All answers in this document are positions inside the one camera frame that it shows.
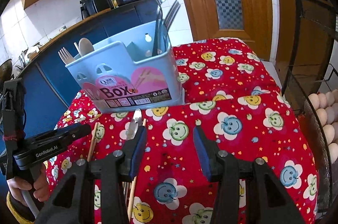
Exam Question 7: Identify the beige wooden spoon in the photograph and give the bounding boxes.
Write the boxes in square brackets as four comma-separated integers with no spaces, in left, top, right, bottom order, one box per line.
[74,38,94,57]

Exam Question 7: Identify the steel table knife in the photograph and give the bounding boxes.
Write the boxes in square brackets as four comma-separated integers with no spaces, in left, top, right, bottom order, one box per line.
[126,109,142,141]

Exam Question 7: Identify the yellow sleeve forearm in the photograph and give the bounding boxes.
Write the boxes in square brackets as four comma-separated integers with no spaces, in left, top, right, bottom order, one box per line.
[6,192,35,224]

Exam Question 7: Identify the blue kitchen counter cabinet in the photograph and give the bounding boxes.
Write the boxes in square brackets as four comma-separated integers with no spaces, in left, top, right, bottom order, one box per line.
[0,0,170,193]

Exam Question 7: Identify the person's left hand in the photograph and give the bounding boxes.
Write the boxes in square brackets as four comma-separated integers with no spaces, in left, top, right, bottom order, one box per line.
[7,163,49,206]

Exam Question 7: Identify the metal wok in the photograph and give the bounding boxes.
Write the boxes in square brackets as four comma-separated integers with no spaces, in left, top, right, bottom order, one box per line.
[0,59,13,84]

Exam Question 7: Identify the light blue utensil box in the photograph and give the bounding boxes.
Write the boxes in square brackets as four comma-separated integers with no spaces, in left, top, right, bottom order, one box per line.
[66,20,184,113]

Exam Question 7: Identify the white eggs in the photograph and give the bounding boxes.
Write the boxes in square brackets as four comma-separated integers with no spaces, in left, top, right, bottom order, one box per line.
[308,89,338,163]

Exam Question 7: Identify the red smiley flower tablecloth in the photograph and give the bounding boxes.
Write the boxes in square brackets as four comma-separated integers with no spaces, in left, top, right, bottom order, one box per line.
[45,38,317,223]

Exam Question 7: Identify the black air fryer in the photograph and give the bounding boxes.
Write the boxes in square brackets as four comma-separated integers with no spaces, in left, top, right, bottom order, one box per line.
[80,0,114,19]

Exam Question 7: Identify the brown wooden shelf cabinet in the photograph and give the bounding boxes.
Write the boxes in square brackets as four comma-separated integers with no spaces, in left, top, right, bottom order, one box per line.
[275,0,336,79]

